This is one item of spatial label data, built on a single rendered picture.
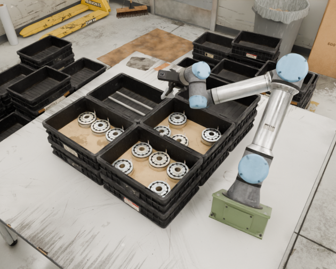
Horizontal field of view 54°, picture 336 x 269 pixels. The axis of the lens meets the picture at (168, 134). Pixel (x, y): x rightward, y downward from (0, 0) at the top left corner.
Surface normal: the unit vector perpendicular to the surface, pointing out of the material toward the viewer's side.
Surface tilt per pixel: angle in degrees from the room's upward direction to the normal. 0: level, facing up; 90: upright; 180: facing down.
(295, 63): 39
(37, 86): 0
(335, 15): 80
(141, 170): 0
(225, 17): 90
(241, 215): 90
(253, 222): 90
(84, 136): 0
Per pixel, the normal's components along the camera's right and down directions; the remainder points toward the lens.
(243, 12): -0.55, 0.57
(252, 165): -0.31, 0.07
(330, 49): -0.52, 0.36
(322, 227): 0.00, -0.73
